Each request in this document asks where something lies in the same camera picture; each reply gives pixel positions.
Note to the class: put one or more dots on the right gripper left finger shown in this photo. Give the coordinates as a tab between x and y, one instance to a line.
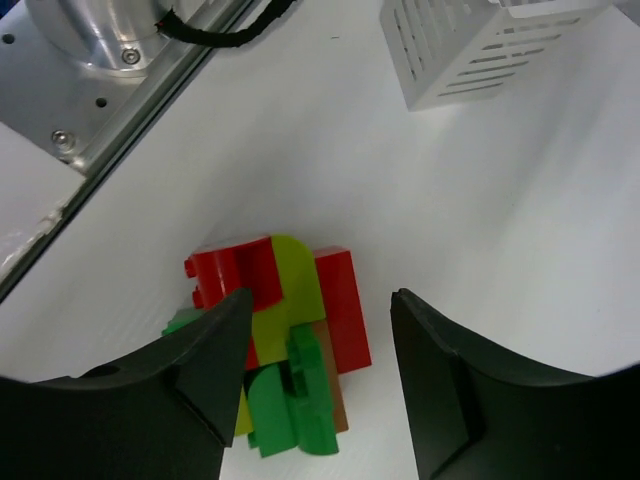
165	411

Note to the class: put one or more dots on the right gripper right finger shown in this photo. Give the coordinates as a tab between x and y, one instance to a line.
478	410

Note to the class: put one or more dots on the lego brick cluster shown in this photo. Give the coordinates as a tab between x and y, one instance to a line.
307	329

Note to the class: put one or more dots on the white slotted container near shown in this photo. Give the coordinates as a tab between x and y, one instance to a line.
459	51

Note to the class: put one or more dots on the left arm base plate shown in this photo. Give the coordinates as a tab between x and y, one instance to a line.
79	79

